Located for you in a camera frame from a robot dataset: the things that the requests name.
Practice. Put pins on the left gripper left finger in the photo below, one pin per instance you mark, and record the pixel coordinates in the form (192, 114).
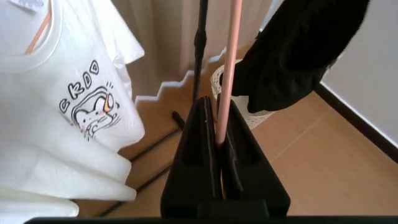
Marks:
(186, 186)

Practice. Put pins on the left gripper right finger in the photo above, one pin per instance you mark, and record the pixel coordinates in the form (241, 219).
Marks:
(264, 186)

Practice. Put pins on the black garment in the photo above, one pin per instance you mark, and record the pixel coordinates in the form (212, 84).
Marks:
(295, 56)

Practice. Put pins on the pink clothes hanger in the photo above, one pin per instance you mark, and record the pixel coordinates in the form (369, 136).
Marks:
(231, 46)
(38, 32)

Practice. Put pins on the white printed t-shirt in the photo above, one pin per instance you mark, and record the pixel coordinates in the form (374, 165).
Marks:
(46, 140)

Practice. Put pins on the white laundry basket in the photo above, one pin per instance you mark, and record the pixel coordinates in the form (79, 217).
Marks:
(256, 119)

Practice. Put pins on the black clothes rack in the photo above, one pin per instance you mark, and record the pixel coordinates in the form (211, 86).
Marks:
(200, 37)

